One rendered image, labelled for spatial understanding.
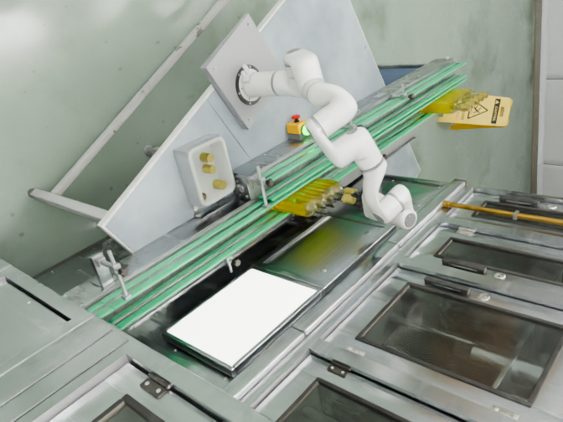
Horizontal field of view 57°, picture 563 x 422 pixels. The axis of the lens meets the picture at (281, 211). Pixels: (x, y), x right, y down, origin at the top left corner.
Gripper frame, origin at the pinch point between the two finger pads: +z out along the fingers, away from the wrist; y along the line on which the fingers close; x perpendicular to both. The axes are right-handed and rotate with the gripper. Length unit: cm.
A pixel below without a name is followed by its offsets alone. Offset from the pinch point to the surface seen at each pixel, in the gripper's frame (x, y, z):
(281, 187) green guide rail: 19.1, 6.6, 23.9
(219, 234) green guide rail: 53, 4, 13
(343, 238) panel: 9.2, -12.9, 0.7
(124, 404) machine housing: 103, 18, -67
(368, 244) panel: 6.2, -12.7, -11.0
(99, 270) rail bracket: 95, 12, 6
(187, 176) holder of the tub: 54, 24, 26
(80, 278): 100, -13, 63
